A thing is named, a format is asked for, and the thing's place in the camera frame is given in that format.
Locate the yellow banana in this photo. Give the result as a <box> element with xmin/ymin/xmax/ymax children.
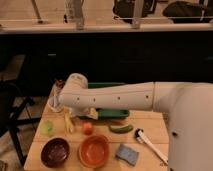
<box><xmin>64</xmin><ymin>113</ymin><xmax>74</xmax><ymax>133</ymax></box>

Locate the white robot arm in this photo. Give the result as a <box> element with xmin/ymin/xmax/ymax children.
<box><xmin>59</xmin><ymin>73</ymin><xmax>213</xmax><ymax>171</ymax></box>

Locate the orange bowl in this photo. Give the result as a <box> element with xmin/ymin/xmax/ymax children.
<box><xmin>78</xmin><ymin>135</ymin><xmax>109</xmax><ymax>168</ymax></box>

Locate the purple bowl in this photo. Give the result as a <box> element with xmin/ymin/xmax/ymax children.
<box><xmin>41</xmin><ymin>138</ymin><xmax>70</xmax><ymax>168</ymax></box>

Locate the green plastic tray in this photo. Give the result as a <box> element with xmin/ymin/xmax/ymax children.
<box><xmin>80</xmin><ymin>82</ymin><xmax>129</xmax><ymax>120</ymax></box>

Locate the orange tomato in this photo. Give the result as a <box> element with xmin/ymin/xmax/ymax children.
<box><xmin>82</xmin><ymin>122</ymin><xmax>93</xmax><ymax>135</ymax></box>

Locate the white cup with utensil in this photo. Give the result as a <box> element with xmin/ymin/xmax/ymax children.
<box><xmin>47</xmin><ymin>88</ymin><xmax>63</xmax><ymax>113</ymax></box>

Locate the green cucumber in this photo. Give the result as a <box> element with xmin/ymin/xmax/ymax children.
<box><xmin>108</xmin><ymin>124</ymin><xmax>134</xmax><ymax>134</ymax></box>

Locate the brown jar of items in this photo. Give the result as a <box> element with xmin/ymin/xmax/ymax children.
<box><xmin>55</xmin><ymin>80</ymin><xmax>65</xmax><ymax>91</ymax></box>

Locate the blue sponge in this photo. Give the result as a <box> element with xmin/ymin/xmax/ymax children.
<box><xmin>115</xmin><ymin>144</ymin><xmax>139</xmax><ymax>166</ymax></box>

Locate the wooden table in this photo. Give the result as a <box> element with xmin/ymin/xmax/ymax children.
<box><xmin>23</xmin><ymin>83</ymin><xmax>179</xmax><ymax>171</ymax></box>

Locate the black chair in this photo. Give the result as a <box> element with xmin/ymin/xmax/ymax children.
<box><xmin>0</xmin><ymin>54</ymin><xmax>43</xmax><ymax>167</ymax></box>

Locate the white handled brush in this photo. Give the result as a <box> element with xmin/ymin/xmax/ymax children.
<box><xmin>134</xmin><ymin>129</ymin><xmax>168</xmax><ymax>165</ymax></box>

